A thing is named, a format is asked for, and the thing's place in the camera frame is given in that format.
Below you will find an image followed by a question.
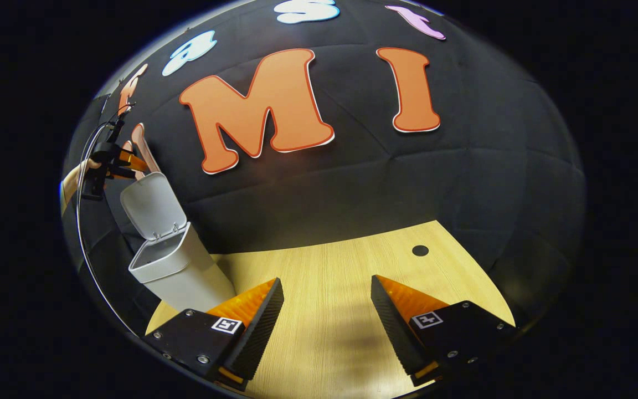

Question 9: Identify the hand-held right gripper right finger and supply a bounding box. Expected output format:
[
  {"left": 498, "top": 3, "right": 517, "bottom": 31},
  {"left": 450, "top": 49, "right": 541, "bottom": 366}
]
[{"left": 371, "top": 275, "right": 519, "bottom": 387}]

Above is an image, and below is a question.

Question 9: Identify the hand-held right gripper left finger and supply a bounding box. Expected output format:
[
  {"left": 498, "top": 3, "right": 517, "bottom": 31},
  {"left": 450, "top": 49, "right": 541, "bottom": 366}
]
[{"left": 145, "top": 278, "right": 285, "bottom": 392}]

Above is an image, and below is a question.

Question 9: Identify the white desktop garbage bin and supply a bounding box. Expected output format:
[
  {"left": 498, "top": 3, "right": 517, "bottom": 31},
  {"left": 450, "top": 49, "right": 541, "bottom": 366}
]
[{"left": 120, "top": 172, "right": 236, "bottom": 313}]

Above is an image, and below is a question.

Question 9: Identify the wooden desktop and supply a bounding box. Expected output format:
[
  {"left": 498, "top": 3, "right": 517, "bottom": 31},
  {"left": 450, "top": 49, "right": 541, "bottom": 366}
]
[{"left": 145, "top": 220, "right": 516, "bottom": 399}]

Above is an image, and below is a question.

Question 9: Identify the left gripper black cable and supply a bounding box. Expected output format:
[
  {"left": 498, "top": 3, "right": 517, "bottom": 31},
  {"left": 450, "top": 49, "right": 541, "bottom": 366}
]
[{"left": 75, "top": 100, "right": 138, "bottom": 336}]

